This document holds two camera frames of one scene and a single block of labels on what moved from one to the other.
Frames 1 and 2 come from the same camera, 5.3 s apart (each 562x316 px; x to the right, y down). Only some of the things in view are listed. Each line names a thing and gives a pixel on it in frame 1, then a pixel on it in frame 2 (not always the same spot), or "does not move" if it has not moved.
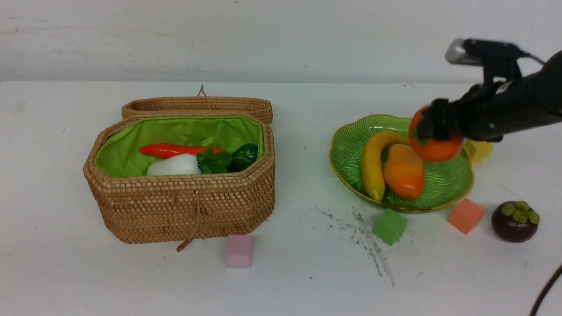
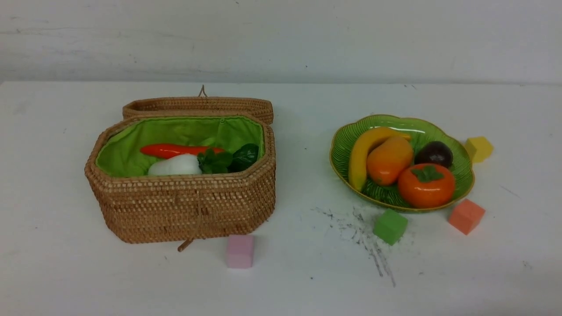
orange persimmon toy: [432, 150] → [426, 185]
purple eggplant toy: [243, 157] does not move
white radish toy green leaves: [207, 162] does not move
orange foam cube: [466, 216] does not move
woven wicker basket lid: [263, 106] does not move
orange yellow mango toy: [404, 172] → [387, 158]
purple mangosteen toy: [515, 221] → [434, 152]
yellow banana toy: [371, 160] → [359, 145]
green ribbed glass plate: [445, 181] does not move
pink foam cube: [239, 251] does not move
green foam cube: [389, 226] does not move
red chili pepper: [159, 150] does not move
